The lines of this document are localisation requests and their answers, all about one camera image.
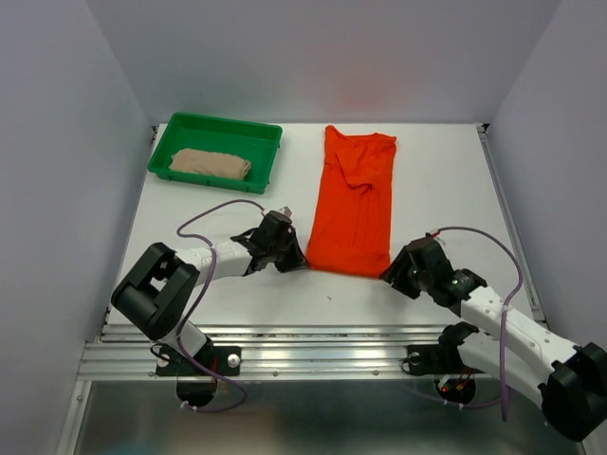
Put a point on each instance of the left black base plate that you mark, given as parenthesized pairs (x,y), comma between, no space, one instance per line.
(225,360)

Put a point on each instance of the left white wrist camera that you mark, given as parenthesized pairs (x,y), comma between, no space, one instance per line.
(286,211)

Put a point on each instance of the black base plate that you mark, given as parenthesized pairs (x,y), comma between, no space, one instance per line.
(225,360)
(427,359)

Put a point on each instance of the green plastic tray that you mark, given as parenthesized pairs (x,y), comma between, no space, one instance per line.
(252,143)

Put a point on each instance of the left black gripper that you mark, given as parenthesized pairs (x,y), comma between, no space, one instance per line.
(296,260)

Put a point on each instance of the beige folded t shirt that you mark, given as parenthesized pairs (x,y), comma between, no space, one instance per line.
(210,163)

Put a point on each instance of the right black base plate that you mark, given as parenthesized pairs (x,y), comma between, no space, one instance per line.
(427,359)

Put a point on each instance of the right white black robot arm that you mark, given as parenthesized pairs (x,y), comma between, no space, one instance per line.
(565,380)

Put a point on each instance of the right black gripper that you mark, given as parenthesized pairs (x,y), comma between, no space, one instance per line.
(395,272)

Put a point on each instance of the orange t shirt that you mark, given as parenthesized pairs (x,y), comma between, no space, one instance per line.
(351,233)

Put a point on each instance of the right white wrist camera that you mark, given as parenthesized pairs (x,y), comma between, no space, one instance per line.
(435,234)

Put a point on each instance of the aluminium rail frame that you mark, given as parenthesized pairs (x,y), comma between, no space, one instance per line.
(322,353)

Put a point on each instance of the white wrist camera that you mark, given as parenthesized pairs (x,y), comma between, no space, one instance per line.
(435,234)
(286,211)

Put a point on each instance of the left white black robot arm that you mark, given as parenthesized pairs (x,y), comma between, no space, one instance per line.
(154,293)

